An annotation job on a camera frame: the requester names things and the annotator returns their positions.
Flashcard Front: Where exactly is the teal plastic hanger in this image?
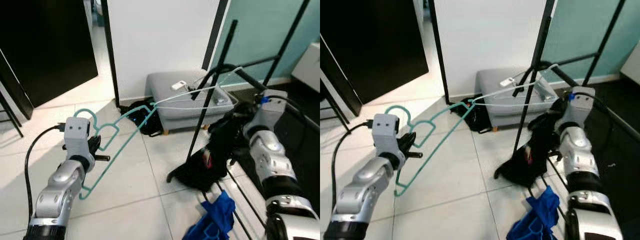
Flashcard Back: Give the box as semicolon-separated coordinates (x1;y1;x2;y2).
384;102;477;197
75;107;160;201

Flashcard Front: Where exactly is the black printed t-shirt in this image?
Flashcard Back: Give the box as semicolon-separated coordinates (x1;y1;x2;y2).
494;97;571;189
166;102;261;194

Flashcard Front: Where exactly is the black bag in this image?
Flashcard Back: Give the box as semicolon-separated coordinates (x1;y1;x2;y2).
120;99;163;137
462;97;494;134

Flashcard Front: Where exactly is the grey ottoman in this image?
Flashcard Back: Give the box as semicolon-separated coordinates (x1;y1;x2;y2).
475;68;559;132
146;71;239;136

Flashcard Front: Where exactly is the black door panel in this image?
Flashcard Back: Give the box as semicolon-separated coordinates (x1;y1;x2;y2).
320;0;430;106
0;0;99;108

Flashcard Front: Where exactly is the black metal clothes rack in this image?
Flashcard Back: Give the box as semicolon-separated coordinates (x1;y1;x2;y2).
185;0;321;240
512;0;640;240

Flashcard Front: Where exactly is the blue crumpled cloth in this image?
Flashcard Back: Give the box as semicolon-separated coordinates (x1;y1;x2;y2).
182;190;237;240
506;186;561;240

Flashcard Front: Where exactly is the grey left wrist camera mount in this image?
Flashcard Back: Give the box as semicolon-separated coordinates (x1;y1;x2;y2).
64;117;97;171
372;113;407;170

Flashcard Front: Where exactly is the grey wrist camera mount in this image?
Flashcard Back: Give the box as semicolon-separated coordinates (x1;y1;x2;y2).
372;113;407;170
560;86;597;132
250;90;290;137
64;117;97;171

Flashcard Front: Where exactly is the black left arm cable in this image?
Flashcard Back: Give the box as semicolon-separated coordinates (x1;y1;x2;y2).
331;121;374;213
25;125;67;221

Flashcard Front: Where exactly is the white wire hanger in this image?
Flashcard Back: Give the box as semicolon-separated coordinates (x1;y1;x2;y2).
151;66;244;112
470;63;559;109

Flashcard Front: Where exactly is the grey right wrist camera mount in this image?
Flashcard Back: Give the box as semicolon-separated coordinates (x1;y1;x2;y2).
250;90;290;137
560;86;597;132

